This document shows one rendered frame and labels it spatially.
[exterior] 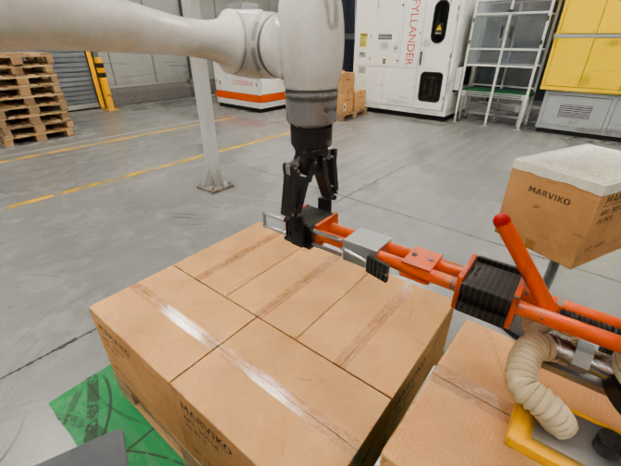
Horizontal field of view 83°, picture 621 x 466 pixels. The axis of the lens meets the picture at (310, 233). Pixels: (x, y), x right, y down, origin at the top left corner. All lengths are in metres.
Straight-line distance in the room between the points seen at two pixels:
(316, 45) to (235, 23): 0.16
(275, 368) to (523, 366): 0.88
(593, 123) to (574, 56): 1.15
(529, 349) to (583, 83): 7.30
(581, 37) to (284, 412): 7.34
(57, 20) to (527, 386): 0.67
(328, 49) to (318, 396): 0.98
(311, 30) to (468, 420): 0.68
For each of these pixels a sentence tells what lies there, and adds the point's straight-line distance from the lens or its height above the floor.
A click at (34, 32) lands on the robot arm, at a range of 0.46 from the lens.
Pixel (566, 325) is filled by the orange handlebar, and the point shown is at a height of 1.19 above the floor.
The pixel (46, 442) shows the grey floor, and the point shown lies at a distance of 2.10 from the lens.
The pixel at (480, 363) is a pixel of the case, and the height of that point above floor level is 0.95.
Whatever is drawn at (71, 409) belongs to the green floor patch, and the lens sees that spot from 2.17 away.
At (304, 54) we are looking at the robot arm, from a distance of 0.59.
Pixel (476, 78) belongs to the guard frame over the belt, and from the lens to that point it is 8.66.
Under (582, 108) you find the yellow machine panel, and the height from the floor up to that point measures 0.47.
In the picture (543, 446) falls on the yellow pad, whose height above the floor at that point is 1.08.
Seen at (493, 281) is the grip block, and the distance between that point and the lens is 0.61.
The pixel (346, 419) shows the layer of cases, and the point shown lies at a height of 0.54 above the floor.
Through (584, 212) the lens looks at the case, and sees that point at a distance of 1.87.
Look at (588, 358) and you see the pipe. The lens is 0.64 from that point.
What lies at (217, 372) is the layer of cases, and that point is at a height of 0.54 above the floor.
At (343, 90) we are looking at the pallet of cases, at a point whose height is 0.60.
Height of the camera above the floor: 1.53
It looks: 29 degrees down
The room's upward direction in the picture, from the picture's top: straight up
